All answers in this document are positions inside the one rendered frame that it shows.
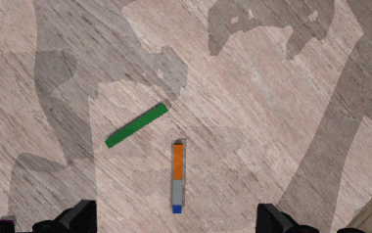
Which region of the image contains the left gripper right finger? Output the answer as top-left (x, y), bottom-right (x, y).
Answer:
top-left (256, 204), bottom-right (365, 233)

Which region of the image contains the orange rod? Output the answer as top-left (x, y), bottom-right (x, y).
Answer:
top-left (173, 144), bottom-right (183, 180)

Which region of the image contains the grey rod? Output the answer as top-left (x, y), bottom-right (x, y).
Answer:
top-left (173, 179), bottom-right (182, 206)

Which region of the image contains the green rod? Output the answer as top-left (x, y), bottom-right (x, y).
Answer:
top-left (104, 104), bottom-right (168, 149)

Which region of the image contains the small blue cube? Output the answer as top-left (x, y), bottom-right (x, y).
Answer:
top-left (172, 205), bottom-right (181, 213)

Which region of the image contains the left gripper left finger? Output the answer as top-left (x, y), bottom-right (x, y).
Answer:
top-left (0, 200), bottom-right (97, 233)

